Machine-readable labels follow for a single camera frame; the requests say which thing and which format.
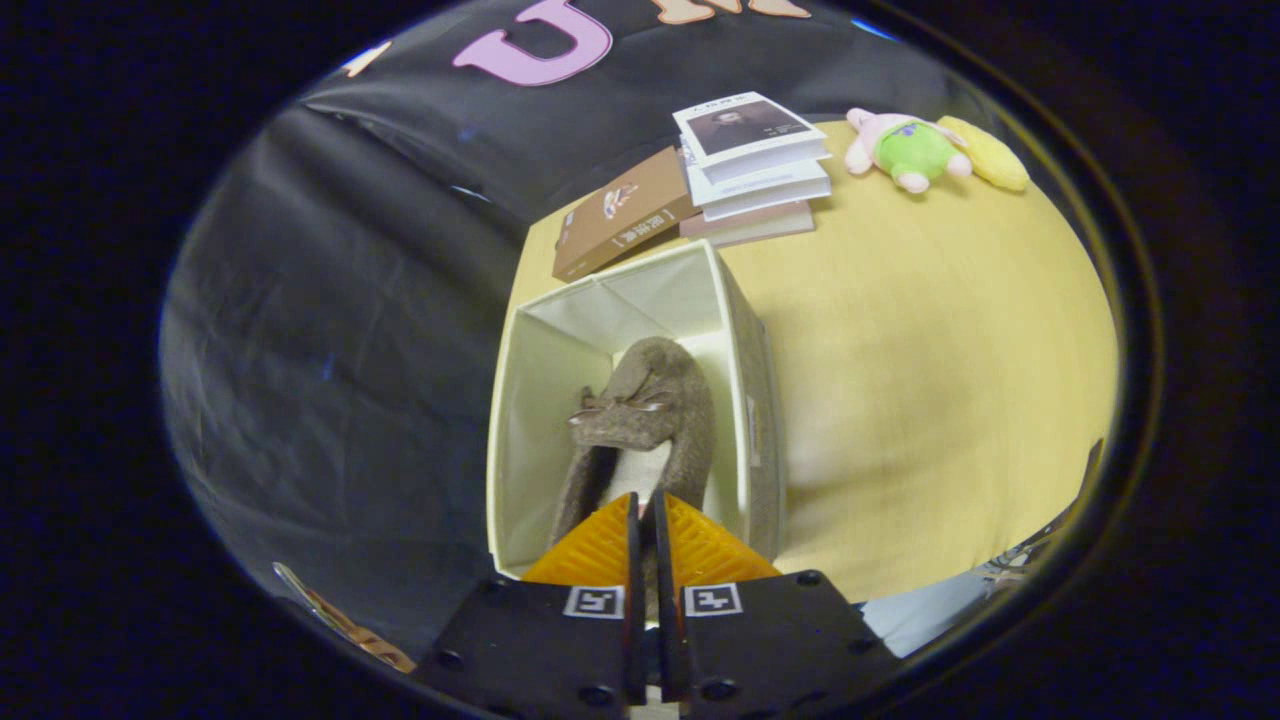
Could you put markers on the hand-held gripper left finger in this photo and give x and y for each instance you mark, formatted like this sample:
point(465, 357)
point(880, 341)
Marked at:
point(530, 645)

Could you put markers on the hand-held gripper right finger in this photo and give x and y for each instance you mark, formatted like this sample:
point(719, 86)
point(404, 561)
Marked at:
point(780, 645)

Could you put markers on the grey fabric storage box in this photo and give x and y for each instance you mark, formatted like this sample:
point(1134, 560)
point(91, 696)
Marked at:
point(545, 420)

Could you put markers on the brown fuzzy slipper shoe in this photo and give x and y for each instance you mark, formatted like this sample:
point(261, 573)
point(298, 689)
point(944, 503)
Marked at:
point(655, 385)

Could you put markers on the black backdrop cloth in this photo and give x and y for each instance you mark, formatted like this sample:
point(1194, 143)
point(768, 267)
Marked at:
point(350, 380)

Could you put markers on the pale pink book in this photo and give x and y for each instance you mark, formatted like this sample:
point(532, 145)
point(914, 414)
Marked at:
point(750, 225)

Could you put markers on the brown book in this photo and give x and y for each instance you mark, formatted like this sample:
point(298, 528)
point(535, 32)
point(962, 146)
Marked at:
point(620, 215)

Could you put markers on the plain white book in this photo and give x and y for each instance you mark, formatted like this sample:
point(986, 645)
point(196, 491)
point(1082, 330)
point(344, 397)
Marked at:
point(765, 188)

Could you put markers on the green and pink plush toy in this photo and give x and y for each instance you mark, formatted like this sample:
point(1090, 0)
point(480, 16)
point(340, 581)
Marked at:
point(912, 152)

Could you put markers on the white portrait cover book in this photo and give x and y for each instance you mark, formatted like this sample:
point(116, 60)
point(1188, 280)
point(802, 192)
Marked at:
point(745, 125)

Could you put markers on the yellow plush ball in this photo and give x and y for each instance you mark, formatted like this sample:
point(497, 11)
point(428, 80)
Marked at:
point(995, 155)

